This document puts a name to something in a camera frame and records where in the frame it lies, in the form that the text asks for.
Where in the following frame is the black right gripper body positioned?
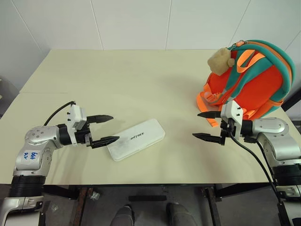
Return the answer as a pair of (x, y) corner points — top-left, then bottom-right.
(219, 117), (236, 146)

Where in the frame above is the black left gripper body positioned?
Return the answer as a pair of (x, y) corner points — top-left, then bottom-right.
(74, 116), (94, 149)

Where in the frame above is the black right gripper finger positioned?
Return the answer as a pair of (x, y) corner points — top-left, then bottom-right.
(197, 111), (222, 119)
(192, 132), (223, 145)

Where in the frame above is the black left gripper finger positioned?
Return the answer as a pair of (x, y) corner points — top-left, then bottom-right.
(91, 136), (120, 149)
(87, 114), (114, 124)

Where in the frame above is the white pencil case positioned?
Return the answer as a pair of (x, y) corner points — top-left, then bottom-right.
(104, 118), (166, 162)

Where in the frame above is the orange and teal backpack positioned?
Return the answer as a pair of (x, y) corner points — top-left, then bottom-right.
(195, 40), (297, 129)

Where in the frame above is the beige plush toy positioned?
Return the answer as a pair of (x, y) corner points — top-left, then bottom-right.
(206, 47), (236, 76)

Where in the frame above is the rusty metal table leg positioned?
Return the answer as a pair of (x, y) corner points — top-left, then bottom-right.
(74, 187), (93, 226)
(204, 187), (223, 226)

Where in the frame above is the dark grey rounded shape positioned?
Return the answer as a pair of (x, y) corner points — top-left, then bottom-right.
(166, 202), (200, 226)
(110, 204), (136, 226)

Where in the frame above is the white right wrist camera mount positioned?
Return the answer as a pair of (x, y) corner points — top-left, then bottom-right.
(221, 100), (246, 145)

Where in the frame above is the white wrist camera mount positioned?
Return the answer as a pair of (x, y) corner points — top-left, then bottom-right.
(221, 100), (246, 145)
(65, 104), (88, 145)

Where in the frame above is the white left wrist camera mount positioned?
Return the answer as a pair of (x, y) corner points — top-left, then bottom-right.
(65, 104), (88, 145)

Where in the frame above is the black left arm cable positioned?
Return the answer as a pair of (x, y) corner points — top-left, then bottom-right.
(43, 101), (76, 126)

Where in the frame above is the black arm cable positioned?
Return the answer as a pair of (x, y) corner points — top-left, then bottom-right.
(43, 101), (76, 126)
(227, 119), (286, 208)

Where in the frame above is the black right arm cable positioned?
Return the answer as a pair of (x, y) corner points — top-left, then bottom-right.
(227, 119), (286, 208)

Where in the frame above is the black table frame beam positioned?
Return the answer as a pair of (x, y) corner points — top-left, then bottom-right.
(215, 183), (271, 199)

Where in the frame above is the black diagonal frame bar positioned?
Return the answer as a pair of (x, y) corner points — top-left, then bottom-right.
(281, 88), (301, 113)

